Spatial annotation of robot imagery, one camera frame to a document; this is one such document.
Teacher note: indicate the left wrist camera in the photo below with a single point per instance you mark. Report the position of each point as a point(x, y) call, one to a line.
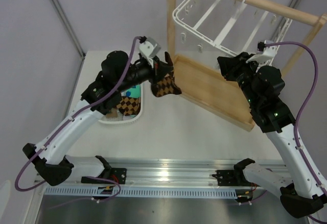
point(148, 49)

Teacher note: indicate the wooden hanger rack stand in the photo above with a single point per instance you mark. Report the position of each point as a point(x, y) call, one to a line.
point(199, 77)

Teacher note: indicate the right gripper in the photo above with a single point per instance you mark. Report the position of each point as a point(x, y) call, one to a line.
point(229, 67)

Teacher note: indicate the white plastic laundry basket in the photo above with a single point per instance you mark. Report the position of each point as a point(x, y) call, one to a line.
point(114, 117)

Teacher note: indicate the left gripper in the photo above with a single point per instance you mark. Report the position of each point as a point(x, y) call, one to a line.
point(160, 69)

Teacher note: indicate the white slotted cable duct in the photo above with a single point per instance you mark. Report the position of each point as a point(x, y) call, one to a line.
point(212, 193)

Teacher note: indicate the mint green sock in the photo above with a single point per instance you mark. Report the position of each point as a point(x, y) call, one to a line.
point(135, 92)

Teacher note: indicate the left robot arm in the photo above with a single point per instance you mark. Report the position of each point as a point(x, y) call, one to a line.
point(117, 75)

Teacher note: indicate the brown checkered sock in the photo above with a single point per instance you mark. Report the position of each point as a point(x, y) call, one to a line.
point(165, 87)
point(129, 106)

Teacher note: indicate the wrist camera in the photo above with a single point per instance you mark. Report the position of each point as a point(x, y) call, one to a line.
point(265, 52)
point(148, 49)

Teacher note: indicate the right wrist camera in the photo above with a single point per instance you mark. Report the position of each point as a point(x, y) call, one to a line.
point(265, 52)

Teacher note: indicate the white plastic clip hanger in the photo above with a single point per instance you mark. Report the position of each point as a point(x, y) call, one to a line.
point(229, 26)

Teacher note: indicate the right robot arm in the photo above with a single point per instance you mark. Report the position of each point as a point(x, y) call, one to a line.
point(304, 192)

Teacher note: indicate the aluminium mounting rail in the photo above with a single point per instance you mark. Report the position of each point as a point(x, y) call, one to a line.
point(161, 173)

